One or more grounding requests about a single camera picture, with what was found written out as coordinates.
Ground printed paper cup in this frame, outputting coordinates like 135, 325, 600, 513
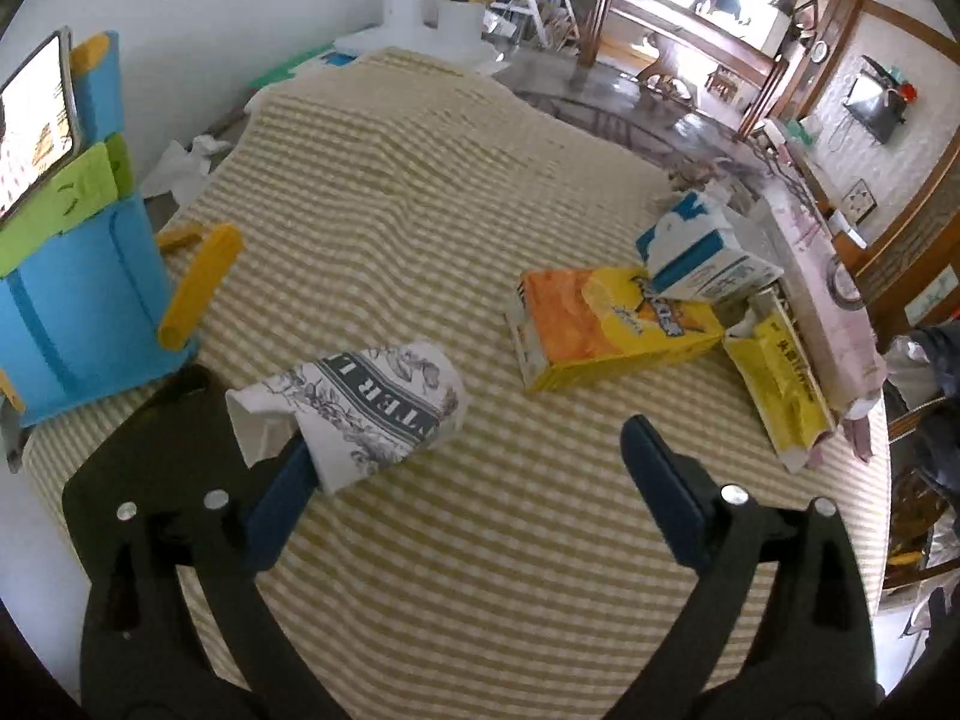
224, 340, 469, 494

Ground long pink white box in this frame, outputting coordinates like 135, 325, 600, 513
752, 187, 887, 421

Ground blue felt storage bin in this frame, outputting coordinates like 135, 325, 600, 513
2, 31, 242, 427

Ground blue jacket on chair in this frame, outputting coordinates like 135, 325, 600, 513
885, 320, 958, 494

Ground yellow torn medicine box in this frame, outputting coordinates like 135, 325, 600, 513
722, 288, 836, 473

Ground white crumpled tissue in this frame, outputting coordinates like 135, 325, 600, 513
140, 133, 231, 206

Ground checkered beige tablecloth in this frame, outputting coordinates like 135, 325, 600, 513
26, 49, 890, 718

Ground smartphone with lit screen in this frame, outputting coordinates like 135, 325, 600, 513
2, 26, 82, 224

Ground orange yellow juice carton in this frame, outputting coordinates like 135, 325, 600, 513
505, 266, 724, 392

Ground white blue milk carton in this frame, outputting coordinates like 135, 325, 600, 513
636, 190, 784, 304

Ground white appliance with yellow handle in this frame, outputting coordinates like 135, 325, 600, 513
332, 0, 505, 65

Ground wall mounted television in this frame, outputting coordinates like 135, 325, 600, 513
843, 55, 918, 145

